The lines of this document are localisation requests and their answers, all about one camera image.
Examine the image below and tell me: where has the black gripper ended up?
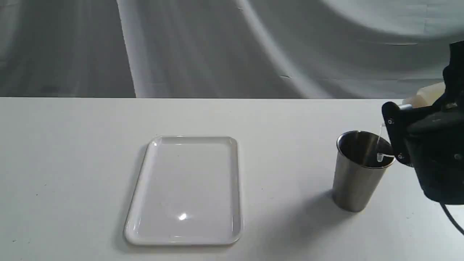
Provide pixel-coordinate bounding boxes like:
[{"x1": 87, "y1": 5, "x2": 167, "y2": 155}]
[{"x1": 405, "y1": 41, "x2": 464, "y2": 204}]

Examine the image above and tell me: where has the translucent squeeze bottle amber liquid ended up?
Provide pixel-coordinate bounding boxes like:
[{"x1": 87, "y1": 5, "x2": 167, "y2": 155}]
[{"x1": 376, "y1": 82, "x2": 446, "y2": 162}]

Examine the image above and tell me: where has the stainless steel cup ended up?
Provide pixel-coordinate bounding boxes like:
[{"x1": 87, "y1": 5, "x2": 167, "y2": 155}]
[{"x1": 332, "y1": 130, "x2": 395, "y2": 212}]

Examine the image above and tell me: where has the white plastic tray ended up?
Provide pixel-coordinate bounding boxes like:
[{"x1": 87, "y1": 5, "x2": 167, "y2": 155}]
[{"x1": 124, "y1": 136, "x2": 244, "y2": 246}]

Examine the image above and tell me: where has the grey backdrop cloth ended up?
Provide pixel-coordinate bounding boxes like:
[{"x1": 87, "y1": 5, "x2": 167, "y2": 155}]
[{"x1": 0, "y1": 0, "x2": 463, "y2": 99}]

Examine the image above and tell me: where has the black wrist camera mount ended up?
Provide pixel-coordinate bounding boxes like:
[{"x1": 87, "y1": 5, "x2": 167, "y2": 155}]
[{"x1": 381, "y1": 102, "x2": 434, "y2": 167}]

